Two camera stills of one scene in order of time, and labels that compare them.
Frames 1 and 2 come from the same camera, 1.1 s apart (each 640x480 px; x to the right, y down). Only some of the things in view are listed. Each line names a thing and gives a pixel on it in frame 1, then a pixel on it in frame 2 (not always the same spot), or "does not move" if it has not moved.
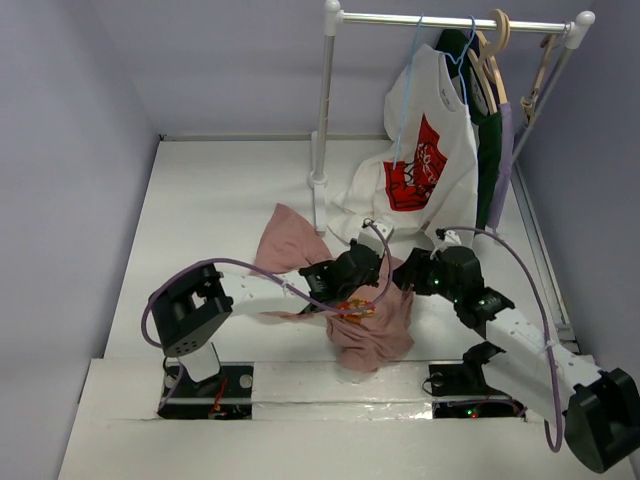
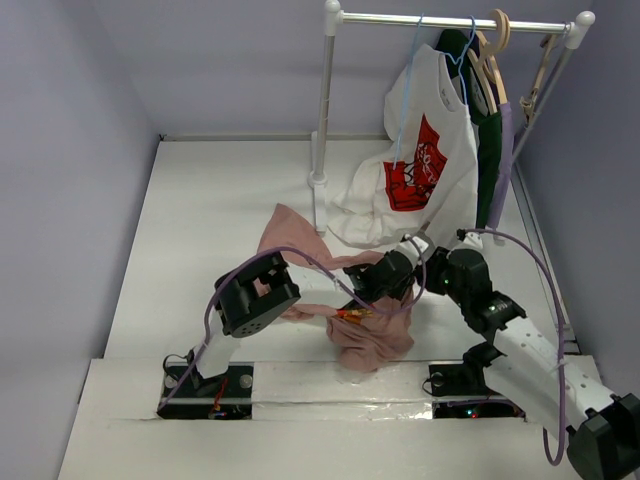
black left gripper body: (369, 279) -> (395, 291)
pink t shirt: (370, 327) does not move
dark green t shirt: (458, 51) does not move
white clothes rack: (574, 31) does not move
